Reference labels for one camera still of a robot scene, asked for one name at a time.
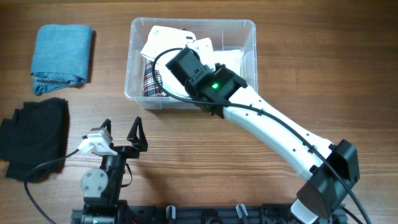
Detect red navy plaid shirt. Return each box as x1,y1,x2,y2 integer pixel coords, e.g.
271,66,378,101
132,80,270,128
143,60,167,97

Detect folded blue denim jeans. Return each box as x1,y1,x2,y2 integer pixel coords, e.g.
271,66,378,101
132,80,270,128
30,24,93,95

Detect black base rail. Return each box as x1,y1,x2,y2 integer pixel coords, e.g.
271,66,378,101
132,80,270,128
70,203,348,224

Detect black camera cable left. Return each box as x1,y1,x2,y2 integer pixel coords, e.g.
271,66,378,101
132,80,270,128
24,148,80,224

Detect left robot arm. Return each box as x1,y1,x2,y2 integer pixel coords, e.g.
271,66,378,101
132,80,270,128
71,117,148,224

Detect clear plastic storage bin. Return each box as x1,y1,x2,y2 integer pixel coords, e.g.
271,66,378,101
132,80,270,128
124,17,258,110

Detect cream cloth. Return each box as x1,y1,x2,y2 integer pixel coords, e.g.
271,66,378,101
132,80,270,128
214,49,243,75

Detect black folded garment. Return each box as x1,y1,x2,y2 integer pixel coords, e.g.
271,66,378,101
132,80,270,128
1,98,68,180

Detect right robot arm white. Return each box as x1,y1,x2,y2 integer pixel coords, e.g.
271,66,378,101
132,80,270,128
165,48,359,223

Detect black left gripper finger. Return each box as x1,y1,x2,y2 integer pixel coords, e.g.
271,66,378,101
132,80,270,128
100,119,111,134
126,116,148,152

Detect white printed t-shirt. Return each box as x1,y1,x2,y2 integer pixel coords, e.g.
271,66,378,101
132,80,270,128
141,26,215,98

